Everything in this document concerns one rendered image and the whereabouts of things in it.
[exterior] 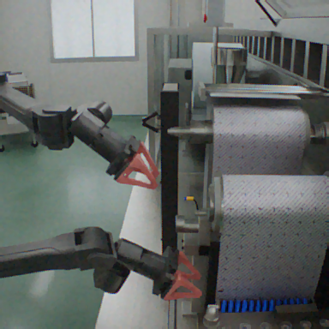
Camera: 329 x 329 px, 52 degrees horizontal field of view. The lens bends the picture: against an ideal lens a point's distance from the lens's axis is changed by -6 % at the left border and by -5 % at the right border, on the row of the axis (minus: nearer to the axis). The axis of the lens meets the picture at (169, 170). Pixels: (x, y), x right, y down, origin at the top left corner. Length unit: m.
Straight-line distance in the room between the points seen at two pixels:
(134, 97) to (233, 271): 5.68
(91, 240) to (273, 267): 0.39
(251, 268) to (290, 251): 0.09
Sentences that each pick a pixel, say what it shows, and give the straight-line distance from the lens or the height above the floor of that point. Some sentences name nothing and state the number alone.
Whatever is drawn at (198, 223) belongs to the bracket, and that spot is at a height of 1.19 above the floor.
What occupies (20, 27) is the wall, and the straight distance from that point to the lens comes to 6.76.
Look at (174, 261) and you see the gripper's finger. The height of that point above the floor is 1.15.
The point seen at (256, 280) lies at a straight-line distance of 0.83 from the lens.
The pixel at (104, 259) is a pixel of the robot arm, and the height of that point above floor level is 1.19.
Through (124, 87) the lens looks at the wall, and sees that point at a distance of 6.34.
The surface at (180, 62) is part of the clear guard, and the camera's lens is 1.66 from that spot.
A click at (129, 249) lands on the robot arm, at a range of 0.75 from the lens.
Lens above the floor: 1.61
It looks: 23 degrees down
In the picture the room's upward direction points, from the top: straight up
